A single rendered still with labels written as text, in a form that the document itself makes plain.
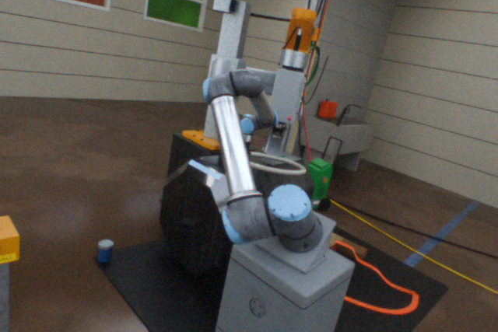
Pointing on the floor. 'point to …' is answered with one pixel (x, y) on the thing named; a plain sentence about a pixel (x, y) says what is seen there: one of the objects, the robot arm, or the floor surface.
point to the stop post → (10, 242)
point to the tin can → (105, 250)
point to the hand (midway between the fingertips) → (237, 169)
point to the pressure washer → (321, 179)
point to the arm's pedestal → (282, 293)
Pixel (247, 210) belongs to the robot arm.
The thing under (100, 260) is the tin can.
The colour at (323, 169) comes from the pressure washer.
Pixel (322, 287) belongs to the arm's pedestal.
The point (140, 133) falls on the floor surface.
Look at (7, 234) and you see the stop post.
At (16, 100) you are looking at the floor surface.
